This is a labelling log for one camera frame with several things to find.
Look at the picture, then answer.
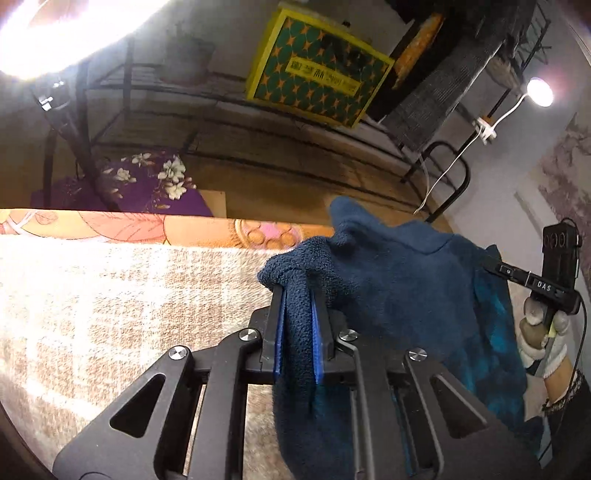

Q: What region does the bright ring light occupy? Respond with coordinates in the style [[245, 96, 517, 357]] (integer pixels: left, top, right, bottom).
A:
[[0, 0, 171, 81]]

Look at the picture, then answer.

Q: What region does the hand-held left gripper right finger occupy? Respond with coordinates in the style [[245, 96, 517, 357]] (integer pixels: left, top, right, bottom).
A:
[[310, 292, 546, 480]]

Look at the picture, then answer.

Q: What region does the blue plaid fleece jacket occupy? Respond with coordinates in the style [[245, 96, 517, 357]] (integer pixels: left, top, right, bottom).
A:
[[257, 196, 546, 480]]

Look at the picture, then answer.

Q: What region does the person's right hand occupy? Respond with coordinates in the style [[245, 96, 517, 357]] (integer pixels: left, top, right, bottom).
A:
[[516, 295, 571, 379]]

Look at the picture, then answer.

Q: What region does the person's right forearm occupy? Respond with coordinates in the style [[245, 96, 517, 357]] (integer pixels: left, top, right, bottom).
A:
[[526, 355, 591, 462]]

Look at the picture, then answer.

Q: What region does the grey plaid hanging coat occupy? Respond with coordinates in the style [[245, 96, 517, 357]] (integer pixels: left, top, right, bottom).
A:
[[383, 0, 522, 153]]

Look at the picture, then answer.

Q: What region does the black metal clothes rack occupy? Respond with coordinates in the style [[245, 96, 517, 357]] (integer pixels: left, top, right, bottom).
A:
[[76, 0, 552, 204]]

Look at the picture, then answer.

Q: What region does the beige checked blanket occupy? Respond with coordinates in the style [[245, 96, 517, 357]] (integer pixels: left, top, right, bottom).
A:
[[0, 233, 324, 480]]

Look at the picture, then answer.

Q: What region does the orange printed bed sheet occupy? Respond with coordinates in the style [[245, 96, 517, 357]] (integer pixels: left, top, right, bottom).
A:
[[0, 209, 335, 252]]

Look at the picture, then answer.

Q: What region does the light wooden board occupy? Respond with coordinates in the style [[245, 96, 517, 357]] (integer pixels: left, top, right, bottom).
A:
[[196, 188, 228, 217]]

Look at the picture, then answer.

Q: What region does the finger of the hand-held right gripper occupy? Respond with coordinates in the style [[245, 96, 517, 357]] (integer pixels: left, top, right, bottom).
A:
[[480, 260, 583, 309]]

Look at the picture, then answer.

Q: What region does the green yellow patterned box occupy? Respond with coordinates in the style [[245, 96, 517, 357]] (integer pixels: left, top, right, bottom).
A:
[[245, 2, 395, 127]]

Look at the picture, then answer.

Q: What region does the black metal chair frame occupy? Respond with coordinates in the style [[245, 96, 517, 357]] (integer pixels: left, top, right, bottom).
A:
[[399, 141, 472, 224]]

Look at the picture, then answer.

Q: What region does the dark plant pot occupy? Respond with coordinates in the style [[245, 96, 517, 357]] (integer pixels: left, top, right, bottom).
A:
[[159, 23, 217, 86]]

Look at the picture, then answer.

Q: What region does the white clip lamp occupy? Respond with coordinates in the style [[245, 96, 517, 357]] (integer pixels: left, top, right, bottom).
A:
[[473, 78, 555, 145]]

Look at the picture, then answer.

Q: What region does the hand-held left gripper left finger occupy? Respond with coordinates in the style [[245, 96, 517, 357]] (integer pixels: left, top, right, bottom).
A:
[[52, 285, 289, 480]]

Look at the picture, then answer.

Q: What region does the purple floral cloth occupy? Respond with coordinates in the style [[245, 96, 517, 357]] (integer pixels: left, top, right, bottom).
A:
[[30, 150, 215, 217]]

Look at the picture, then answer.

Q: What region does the black light stand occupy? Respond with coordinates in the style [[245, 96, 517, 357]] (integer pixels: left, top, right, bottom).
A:
[[30, 80, 121, 210]]

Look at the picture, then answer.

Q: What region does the orange hanging item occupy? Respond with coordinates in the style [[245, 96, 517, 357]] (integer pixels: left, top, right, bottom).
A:
[[392, 14, 446, 88]]

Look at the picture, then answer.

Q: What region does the landscape painting wall hanging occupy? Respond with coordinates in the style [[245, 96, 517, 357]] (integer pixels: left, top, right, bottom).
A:
[[526, 111, 591, 241]]

